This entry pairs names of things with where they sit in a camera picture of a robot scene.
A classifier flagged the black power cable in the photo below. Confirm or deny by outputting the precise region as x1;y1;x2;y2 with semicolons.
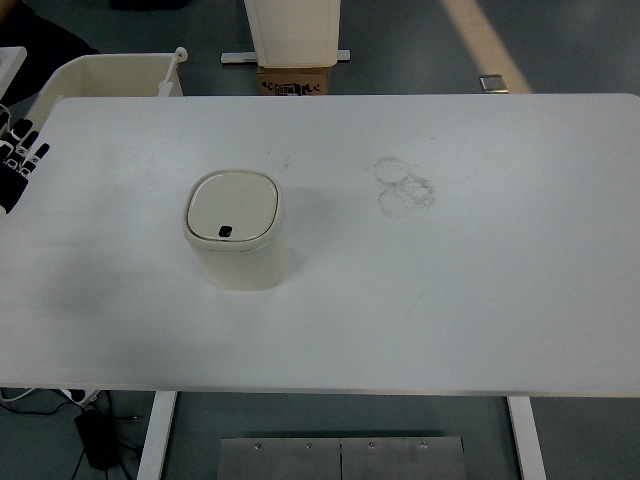
0;388;146;480

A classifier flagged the white table leg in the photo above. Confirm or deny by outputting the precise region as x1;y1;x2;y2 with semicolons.
135;390;178;480
506;395;548;480

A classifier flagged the cream lidded trash bin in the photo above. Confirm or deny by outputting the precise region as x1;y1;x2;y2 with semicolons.
181;169;291;293

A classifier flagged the white tall bin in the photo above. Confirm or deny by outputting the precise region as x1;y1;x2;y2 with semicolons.
242;0;343;68

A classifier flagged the brown cardboard box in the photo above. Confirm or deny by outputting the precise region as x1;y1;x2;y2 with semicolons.
256;64;332;97

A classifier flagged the grey metal plate with screws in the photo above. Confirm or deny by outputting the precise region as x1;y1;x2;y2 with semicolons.
217;436;469;480

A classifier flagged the small grey floor plate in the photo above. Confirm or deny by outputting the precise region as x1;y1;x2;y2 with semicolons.
478;74;511;94

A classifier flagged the cream plastic open crate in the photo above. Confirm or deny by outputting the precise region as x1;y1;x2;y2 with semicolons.
24;46;190;125

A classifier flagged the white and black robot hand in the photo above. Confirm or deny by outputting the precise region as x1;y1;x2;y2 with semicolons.
0;103;52;216

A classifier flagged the black power adapter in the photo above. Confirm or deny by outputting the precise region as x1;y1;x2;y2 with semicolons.
73;406;122;472

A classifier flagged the white side table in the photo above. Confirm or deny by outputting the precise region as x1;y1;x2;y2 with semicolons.
0;45;28;101

